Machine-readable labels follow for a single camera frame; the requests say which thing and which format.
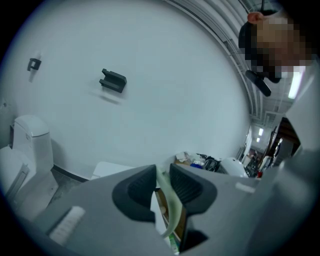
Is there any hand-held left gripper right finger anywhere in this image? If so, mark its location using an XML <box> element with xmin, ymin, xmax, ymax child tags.
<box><xmin>169</xmin><ymin>163</ymin><xmax>266</xmax><ymax>256</ymax></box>

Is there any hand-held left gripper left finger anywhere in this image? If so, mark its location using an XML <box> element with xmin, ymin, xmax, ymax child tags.
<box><xmin>33</xmin><ymin>164</ymin><xmax>176</xmax><ymax>256</ymax></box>

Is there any pale green scrub brush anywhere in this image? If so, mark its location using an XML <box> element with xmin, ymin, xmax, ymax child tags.
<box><xmin>154</xmin><ymin>164</ymin><xmax>184</xmax><ymax>239</ymax></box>

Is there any white toilet with tank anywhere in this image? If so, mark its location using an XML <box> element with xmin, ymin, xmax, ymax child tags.
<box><xmin>0</xmin><ymin>114</ymin><xmax>60</xmax><ymax>221</ymax></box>

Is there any white dome robot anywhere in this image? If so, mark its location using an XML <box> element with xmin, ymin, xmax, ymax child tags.
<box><xmin>221</xmin><ymin>156</ymin><xmax>249</xmax><ymax>179</ymax></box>

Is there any green cleaner bottle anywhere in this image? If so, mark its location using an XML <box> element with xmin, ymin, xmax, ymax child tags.
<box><xmin>167</xmin><ymin>233</ymin><xmax>181</xmax><ymax>254</ymax></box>

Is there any dark wooden rack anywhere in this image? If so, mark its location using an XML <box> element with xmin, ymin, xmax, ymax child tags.
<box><xmin>262</xmin><ymin>117</ymin><xmax>301</xmax><ymax>166</ymax></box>

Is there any long ceiling strip light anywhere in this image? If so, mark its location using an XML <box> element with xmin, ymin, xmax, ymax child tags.
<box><xmin>287</xmin><ymin>71</ymin><xmax>305</xmax><ymax>100</ymax></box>

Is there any person's head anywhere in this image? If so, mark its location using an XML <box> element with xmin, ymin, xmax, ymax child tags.
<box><xmin>238</xmin><ymin>9</ymin><xmax>315</xmax><ymax>85</ymax></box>

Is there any black cable bundle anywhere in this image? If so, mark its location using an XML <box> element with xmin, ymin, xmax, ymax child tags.
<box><xmin>203</xmin><ymin>156</ymin><xmax>221</xmax><ymax>173</ymax></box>

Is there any black wall shelf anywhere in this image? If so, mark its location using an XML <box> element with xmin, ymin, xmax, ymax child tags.
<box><xmin>98</xmin><ymin>68</ymin><xmax>128</xmax><ymax>94</ymax></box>

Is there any black head-worn camera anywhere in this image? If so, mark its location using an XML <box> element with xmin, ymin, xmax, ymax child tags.
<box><xmin>244</xmin><ymin>69</ymin><xmax>273</xmax><ymax>98</ymax></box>

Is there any black wall paper holder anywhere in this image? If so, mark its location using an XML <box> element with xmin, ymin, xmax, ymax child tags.
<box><xmin>26</xmin><ymin>57</ymin><xmax>43</xmax><ymax>73</ymax></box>

